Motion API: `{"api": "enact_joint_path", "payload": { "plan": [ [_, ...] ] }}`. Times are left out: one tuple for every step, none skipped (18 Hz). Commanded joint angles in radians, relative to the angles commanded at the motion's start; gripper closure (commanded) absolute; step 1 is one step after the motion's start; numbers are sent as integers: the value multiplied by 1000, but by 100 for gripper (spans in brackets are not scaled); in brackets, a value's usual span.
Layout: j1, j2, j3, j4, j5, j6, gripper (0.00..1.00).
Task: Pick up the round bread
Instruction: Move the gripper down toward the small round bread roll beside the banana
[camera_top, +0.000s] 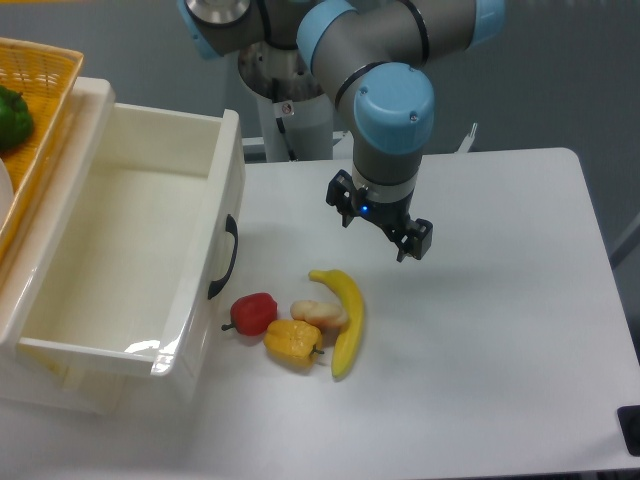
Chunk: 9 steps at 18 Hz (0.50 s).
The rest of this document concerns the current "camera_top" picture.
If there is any black cable on pedestal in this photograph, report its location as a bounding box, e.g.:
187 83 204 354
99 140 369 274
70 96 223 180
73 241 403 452
271 79 297 162

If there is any yellow banana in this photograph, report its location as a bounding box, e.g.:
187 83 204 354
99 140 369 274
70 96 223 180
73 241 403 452
308 269 366 381

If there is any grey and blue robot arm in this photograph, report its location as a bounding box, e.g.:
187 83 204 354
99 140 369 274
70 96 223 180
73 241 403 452
177 1 505 259

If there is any orange woven basket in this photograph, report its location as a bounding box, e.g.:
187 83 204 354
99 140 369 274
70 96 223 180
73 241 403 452
1 38 84 258

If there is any white plate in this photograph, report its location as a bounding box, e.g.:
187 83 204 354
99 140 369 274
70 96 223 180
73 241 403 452
0 161 14 224

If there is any black object at table corner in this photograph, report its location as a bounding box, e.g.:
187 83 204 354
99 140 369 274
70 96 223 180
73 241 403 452
617 405 640 457

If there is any yellow bell pepper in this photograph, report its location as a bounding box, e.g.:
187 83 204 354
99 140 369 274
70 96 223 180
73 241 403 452
263 319 324 369

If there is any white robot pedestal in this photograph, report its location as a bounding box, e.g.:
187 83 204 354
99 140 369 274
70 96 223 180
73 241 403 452
238 41 334 162

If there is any black drawer handle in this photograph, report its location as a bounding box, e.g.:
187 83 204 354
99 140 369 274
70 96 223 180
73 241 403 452
207 214 239 300

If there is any green bell pepper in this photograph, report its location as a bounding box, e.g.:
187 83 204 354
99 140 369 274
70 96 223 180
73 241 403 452
1 86 34 152

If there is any cream drawer cabinet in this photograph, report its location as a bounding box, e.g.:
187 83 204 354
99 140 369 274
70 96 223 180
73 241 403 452
0 76 126 416

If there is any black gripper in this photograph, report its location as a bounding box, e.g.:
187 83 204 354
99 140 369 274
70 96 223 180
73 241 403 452
326 170 433 262

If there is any red bell pepper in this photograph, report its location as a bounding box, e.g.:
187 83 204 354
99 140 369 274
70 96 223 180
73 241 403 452
221 292 278 336

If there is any round twisted bread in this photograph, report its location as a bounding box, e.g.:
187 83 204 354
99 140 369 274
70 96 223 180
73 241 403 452
290 300 348 329

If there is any cream open drawer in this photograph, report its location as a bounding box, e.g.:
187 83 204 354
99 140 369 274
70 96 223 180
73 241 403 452
19 104 245 400

